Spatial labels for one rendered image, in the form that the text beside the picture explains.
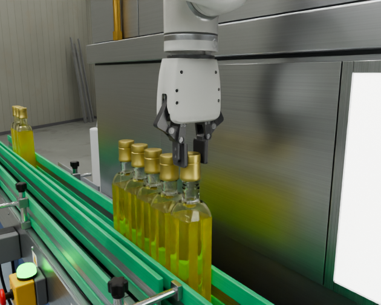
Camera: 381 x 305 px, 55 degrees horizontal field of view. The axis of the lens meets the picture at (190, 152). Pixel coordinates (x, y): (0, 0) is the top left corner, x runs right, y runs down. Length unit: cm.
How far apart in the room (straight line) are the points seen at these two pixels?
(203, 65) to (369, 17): 23
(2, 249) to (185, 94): 84
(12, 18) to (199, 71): 992
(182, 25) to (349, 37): 23
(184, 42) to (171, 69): 4
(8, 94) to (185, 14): 962
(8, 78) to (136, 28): 916
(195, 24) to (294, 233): 37
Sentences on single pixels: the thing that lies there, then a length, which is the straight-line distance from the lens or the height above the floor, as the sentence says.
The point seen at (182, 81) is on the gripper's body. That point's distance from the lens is 55.
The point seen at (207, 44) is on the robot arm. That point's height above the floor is 151.
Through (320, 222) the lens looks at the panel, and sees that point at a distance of 60.
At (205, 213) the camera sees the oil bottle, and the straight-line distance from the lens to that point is 62.
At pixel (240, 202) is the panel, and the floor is 123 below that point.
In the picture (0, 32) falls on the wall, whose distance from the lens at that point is 1012.
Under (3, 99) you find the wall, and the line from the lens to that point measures 1001.
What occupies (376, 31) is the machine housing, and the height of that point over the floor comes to 153.
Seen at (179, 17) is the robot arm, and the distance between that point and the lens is 56.
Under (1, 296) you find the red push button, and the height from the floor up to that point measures 97.
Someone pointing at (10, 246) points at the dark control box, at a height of 97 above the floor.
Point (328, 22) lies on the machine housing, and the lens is 58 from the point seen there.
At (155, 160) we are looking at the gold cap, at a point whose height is 131.
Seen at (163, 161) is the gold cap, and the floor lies 132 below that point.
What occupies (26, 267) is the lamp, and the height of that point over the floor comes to 102.
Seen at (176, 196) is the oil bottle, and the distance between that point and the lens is 66.
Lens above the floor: 147
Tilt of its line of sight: 12 degrees down
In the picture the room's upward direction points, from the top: straight up
